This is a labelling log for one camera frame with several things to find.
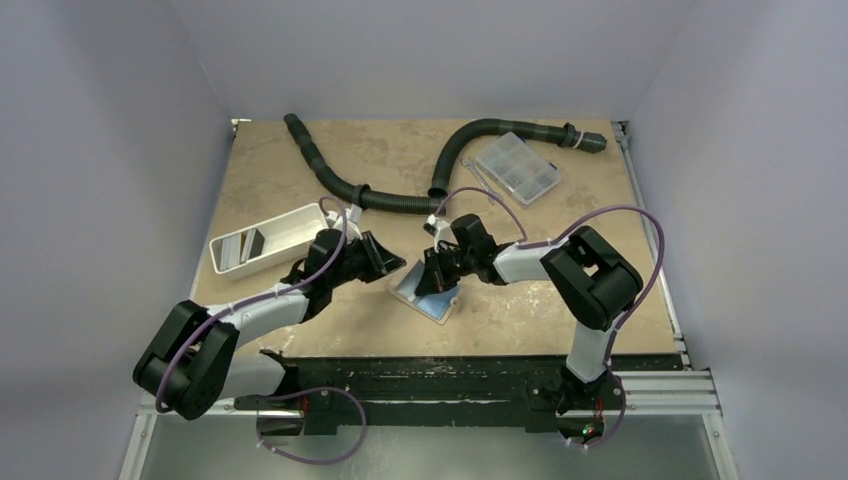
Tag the aluminium frame rail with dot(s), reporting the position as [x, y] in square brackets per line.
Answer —
[672, 429]

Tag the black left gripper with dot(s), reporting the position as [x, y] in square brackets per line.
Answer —
[379, 261]

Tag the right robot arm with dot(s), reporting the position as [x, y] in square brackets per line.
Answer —
[597, 284]

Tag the beige card holder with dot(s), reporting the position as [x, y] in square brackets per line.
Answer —
[436, 307]

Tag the silver open-end wrench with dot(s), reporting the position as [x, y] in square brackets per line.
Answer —
[470, 165]

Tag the clear plastic compartment box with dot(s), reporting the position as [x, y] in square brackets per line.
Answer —
[516, 167]

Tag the silver cards in tray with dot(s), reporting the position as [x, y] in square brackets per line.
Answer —
[239, 248]

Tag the white plastic tray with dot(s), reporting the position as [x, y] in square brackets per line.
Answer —
[287, 237]

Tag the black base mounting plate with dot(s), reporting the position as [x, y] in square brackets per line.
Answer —
[529, 392]

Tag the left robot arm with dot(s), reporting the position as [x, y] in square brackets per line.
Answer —
[187, 363]

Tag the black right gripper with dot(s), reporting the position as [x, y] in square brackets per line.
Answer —
[439, 262]

